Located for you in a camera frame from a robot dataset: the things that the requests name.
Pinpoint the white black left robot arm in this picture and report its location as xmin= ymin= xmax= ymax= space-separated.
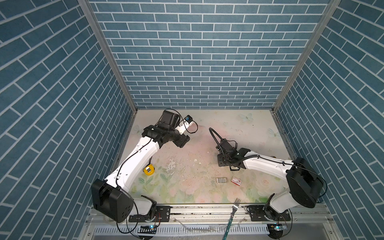
xmin=91 ymin=109 xmax=194 ymax=223

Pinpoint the white staple box tray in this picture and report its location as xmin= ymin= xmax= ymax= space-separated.
xmin=216 ymin=177 xmax=228 ymax=184

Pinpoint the aluminium corner post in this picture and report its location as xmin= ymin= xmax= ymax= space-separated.
xmin=271 ymin=0 xmax=341 ymax=115
xmin=78 ymin=0 xmax=137 ymax=115

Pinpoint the aluminium corner post right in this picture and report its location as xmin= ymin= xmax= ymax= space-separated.
xmin=271 ymin=0 xmax=341 ymax=115

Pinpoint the green handled fork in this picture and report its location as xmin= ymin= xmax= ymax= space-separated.
xmin=222 ymin=198 xmax=241 ymax=240

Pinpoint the yellow small object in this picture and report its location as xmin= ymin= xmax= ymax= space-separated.
xmin=143 ymin=164 xmax=155 ymax=176

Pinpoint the red white staple box sleeve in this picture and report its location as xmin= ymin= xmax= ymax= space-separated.
xmin=231 ymin=177 xmax=242 ymax=186

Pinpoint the aluminium corner post left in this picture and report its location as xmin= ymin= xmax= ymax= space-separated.
xmin=78 ymin=0 xmax=137 ymax=115

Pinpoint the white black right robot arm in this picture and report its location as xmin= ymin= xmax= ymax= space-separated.
xmin=209 ymin=128 xmax=328 ymax=221

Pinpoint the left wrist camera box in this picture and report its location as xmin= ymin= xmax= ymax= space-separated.
xmin=176 ymin=115 xmax=194 ymax=135

